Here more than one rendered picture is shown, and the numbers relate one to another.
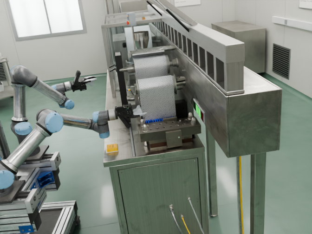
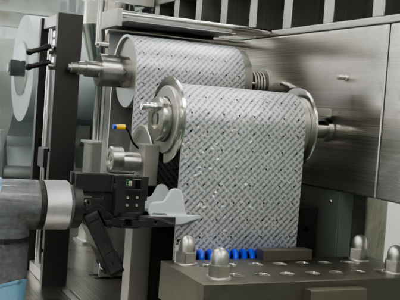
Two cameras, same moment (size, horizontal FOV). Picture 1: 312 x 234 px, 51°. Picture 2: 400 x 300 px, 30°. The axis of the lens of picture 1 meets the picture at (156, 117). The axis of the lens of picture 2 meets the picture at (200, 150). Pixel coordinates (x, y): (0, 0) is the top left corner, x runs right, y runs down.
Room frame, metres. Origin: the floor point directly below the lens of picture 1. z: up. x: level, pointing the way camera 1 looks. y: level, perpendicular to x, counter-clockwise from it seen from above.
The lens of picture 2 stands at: (0.96, 0.49, 1.27)
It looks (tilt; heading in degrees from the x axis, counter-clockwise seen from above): 3 degrees down; 340
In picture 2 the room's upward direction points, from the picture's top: 4 degrees clockwise
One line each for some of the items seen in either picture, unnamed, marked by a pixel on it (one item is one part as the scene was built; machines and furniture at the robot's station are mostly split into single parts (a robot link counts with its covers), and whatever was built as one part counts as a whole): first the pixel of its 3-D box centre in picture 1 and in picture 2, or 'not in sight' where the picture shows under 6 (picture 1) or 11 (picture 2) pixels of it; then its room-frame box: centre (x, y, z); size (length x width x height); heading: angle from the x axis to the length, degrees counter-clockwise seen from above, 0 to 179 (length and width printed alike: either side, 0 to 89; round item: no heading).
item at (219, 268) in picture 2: (145, 127); (219, 262); (1.95, 0.08, 1.05); 0.04 x 0.04 x 0.04
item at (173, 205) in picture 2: (139, 111); (175, 206); (2.09, 0.11, 1.11); 0.09 x 0.03 x 0.06; 86
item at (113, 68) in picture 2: (131, 68); (112, 71); (2.42, 0.14, 1.34); 0.06 x 0.06 x 0.06; 5
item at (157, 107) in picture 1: (158, 107); (240, 205); (2.12, -0.02, 1.11); 0.23 x 0.01 x 0.18; 95
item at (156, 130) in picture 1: (168, 128); (294, 286); (2.01, -0.08, 1.00); 0.40 x 0.16 x 0.06; 95
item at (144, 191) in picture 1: (146, 136); not in sight; (3.12, 0.13, 0.43); 2.52 x 0.64 x 0.86; 5
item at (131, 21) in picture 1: (130, 19); not in sight; (2.72, 0.12, 1.66); 0.07 x 0.07 x 0.10; 21
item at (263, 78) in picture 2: (172, 63); (251, 83); (2.45, -0.17, 1.34); 0.07 x 0.07 x 0.07; 5
